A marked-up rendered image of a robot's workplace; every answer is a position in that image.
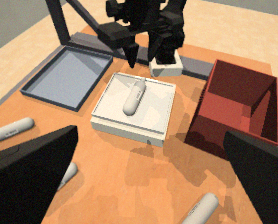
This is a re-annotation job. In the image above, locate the grey gas cylinder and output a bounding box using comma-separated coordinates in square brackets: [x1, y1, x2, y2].
[181, 193, 219, 224]
[122, 77, 146, 116]
[0, 117, 35, 141]
[58, 162, 78, 190]

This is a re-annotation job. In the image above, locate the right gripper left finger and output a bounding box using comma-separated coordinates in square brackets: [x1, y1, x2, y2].
[0, 125, 79, 224]

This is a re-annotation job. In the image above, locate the white digital scale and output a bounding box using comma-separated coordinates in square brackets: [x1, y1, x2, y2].
[90, 72, 176, 147]

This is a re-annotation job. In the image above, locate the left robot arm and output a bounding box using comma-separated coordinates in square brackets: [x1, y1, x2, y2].
[105, 0, 187, 65]

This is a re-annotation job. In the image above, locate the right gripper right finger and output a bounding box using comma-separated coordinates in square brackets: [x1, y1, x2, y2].
[223, 131, 278, 224]

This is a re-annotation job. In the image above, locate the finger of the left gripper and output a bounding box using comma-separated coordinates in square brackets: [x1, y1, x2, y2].
[122, 42, 139, 69]
[147, 30, 172, 62]

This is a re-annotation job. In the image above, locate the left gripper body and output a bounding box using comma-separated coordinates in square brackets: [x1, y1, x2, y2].
[97, 0, 184, 50]

